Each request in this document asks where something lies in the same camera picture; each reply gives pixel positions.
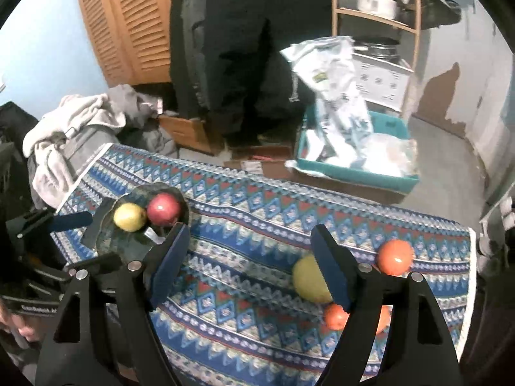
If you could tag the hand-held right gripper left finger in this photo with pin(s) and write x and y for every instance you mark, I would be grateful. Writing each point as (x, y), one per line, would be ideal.
(169, 267)

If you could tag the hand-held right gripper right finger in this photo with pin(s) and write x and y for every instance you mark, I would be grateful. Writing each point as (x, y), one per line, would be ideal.
(332, 273)

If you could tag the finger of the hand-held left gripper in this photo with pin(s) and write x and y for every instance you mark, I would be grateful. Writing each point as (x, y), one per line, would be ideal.
(70, 220)
(44, 271)

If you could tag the large yellow apple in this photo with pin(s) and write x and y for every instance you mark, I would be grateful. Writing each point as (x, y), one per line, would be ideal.
(308, 281)

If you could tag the large orange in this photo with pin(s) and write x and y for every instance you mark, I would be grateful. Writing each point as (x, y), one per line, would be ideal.
(336, 317)

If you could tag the dark glass plate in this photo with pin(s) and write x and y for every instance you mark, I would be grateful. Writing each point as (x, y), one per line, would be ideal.
(120, 245)

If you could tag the small orange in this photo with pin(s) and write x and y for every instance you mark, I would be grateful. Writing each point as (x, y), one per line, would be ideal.
(395, 257)

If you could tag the person's left hand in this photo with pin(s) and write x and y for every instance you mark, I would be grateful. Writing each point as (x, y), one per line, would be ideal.
(22, 329)

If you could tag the small yellow apple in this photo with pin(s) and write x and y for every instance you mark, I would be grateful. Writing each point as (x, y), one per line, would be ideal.
(129, 217)

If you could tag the red apple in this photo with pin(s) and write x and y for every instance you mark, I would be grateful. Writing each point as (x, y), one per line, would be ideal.
(163, 208)

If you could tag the black bag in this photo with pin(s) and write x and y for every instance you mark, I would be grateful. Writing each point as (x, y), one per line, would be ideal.
(16, 148)

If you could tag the blue patterned tablecloth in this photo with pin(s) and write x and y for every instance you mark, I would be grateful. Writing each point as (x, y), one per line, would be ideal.
(249, 225)

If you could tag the white fleece cloth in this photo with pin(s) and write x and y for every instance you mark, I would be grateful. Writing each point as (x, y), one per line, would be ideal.
(72, 124)

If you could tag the teal plastic bin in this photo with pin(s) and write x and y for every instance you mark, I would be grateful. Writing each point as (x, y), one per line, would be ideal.
(362, 177)

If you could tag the grey garment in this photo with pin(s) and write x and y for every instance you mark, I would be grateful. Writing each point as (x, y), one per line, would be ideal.
(132, 104)

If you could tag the clear plastic bag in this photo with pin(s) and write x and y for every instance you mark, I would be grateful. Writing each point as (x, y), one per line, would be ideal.
(390, 152)

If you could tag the cardboard box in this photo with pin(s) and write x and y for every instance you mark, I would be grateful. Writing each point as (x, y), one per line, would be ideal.
(261, 159)

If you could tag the wooden drawer box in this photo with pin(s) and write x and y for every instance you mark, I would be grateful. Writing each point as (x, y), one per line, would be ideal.
(189, 130)

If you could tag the white printed plastic bag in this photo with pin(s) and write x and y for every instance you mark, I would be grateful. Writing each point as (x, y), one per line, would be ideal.
(334, 88)

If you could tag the wooden louvered door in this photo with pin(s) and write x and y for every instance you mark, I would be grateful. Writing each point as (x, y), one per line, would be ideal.
(128, 20)

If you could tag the dark metal pot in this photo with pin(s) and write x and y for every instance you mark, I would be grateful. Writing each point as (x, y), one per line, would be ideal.
(378, 48)

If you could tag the dark hanging clothes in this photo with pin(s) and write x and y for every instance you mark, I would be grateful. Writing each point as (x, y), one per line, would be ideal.
(241, 48)

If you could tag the wooden shelf rack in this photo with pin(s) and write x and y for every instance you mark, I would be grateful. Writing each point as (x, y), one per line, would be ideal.
(416, 16)

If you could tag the silver metal pot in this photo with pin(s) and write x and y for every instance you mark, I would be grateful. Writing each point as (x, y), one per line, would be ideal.
(376, 4)

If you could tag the dark frying pan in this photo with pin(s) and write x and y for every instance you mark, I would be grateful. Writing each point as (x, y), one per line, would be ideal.
(434, 12)

